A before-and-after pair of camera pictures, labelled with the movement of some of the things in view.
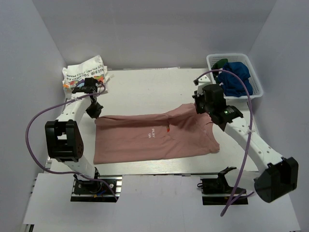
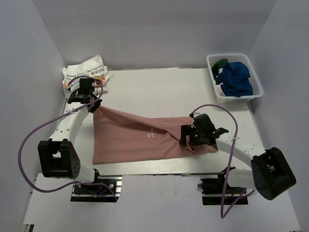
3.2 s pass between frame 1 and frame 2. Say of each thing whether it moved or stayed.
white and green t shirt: stayed
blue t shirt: stayed
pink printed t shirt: stayed
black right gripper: moved
